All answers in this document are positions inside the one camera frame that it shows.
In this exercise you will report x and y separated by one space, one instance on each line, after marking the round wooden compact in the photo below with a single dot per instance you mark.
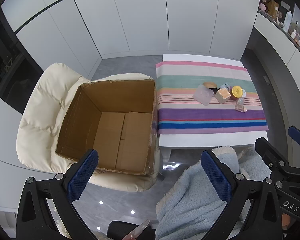
209 84

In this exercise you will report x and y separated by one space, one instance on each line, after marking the brown cardboard box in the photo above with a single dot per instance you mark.
110 97

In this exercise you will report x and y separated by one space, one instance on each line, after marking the beige cube box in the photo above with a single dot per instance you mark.
223 95

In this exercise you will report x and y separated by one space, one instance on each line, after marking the grey eyelash curler case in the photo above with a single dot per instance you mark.
225 86

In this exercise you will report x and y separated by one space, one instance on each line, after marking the wall socket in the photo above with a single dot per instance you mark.
266 80

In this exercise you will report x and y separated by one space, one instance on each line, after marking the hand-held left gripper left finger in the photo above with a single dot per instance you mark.
83 177

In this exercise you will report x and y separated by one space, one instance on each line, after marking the amber jar with gold lid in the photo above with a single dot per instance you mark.
236 91

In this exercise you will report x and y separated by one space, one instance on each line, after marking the small cardboard shelf box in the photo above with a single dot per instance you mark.
273 7

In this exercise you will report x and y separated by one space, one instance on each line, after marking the silver metal strip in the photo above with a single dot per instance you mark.
137 230

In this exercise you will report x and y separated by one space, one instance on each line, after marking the small black case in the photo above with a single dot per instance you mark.
215 89

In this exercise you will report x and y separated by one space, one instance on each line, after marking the cream padded chair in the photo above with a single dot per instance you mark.
47 100

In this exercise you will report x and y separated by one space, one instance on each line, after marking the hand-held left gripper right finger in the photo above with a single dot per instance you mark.
216 177

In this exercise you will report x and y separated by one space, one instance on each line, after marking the white table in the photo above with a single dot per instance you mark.
202 140

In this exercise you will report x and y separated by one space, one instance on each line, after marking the clear glass bottle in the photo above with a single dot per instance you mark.
240 105

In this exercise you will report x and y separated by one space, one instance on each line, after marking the translucent plastic container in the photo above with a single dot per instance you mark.
203 95

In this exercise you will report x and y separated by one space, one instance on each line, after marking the white plastic bottle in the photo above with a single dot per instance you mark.
287 21

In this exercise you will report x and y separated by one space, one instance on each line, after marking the light blue fleece garment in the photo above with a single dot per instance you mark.
190 205

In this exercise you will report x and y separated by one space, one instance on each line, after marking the striped colourful cloth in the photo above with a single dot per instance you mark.
190 115

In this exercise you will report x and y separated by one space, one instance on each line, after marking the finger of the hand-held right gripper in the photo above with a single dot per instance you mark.
265 150
296 135

